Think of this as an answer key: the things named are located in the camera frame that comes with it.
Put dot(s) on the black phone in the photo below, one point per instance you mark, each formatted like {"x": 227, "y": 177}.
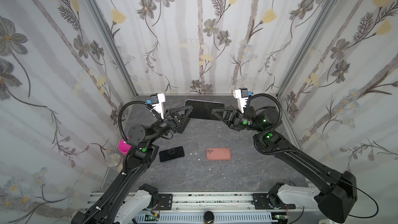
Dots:
{"x": 203, "y": 109}

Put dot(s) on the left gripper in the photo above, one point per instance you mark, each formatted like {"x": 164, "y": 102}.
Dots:
{"x": 175, "y": 111}

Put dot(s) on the magenta plastic goblet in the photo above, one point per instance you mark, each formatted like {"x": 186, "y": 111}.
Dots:
{"x": 124, "y": 147}

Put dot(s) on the black round knob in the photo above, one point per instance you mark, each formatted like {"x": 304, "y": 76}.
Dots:
{"x": 209, "y": 217}

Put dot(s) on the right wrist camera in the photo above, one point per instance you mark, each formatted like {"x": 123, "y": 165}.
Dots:
{"x": 242, "y": 95}

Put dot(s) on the blue-edged phone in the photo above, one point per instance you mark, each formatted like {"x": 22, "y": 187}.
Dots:
{"x": 171, "y": 154}

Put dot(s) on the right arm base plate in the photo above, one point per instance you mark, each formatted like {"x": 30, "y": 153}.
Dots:
{"x": 266, "y": 201}

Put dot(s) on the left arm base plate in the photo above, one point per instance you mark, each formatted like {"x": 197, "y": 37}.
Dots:
{"x": 164, "y": 203}

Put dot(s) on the pink phone case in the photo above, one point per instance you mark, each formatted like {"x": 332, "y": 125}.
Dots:
{"x": 216, "y": 154}

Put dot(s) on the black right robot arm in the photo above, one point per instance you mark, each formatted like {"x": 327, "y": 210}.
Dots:
{"x": 337, "y": 191}

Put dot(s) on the aluminium mounting rail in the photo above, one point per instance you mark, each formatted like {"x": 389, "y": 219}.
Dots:
{"x": 240, "y": 201}

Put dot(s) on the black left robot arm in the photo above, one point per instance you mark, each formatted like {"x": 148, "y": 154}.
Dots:
{"x": 136, "y": 162}

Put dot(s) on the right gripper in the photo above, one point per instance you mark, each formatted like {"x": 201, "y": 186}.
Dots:
{"x": 234, "y": 119}

